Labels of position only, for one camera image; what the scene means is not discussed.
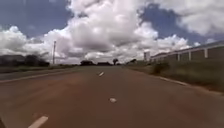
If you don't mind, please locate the distant row of trees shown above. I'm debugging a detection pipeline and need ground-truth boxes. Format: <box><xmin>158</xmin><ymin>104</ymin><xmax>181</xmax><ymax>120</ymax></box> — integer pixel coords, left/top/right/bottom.
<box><xmin>79</xmin><ymin>58</ymin><xmax>138</xmax><ymax>67</ymax></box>

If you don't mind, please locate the white billboard sign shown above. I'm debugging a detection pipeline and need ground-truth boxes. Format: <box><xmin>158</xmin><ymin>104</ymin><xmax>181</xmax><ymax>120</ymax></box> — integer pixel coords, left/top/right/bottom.
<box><xmin>143</xmin><ymin>50</ymin><xmax>151</xmax><ymax>62</ymax></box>

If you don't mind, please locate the reddish brown asphalt road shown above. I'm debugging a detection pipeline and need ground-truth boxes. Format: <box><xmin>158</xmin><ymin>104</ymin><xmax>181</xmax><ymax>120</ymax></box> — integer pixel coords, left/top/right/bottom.
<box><xmin>0</xmin><ymin>65</ymin><xmax>224</xmax><ymax>128</ymax></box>

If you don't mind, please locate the utility pole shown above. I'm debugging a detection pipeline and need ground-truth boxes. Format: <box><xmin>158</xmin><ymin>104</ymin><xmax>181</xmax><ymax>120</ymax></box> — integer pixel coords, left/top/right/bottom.
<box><xmin>51</xmin><ymin>40</ymin><xmax>57</xmax><ymax>66</ymax></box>

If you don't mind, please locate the white road edge line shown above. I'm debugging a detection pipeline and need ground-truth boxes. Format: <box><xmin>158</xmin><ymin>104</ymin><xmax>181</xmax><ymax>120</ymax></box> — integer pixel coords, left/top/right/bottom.
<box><xmin>133</xmin><ymin>68</ymin><xmax>193</xmax><ymax>87</ymax></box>
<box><xmin>0</xmin><ymin>69</ymin><xmax>78</xmax><ymax>84</ymax></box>

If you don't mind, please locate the grass verge with weeds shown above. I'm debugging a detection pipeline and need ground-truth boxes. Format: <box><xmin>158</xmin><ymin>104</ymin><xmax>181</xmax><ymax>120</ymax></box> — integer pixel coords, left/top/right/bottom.
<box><xmin>124</xmin><ymin>59</ymin><xmax>224</xmax><ymax>94</ymax></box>

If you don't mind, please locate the white dashed centre line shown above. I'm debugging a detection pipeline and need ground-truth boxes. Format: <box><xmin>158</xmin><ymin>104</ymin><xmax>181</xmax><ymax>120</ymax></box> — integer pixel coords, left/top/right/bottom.
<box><xmin>27</xmin><ymin>71</ymin><xmax>105</xmax><ymax>128</ymax></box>

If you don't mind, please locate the long concrete fence wall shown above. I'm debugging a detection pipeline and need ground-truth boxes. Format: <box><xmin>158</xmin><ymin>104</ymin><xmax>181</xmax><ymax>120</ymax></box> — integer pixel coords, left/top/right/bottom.
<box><xmin>149</xmin><ymin>40</ymin><xmax>224</xmax><ymax>63</ymax></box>

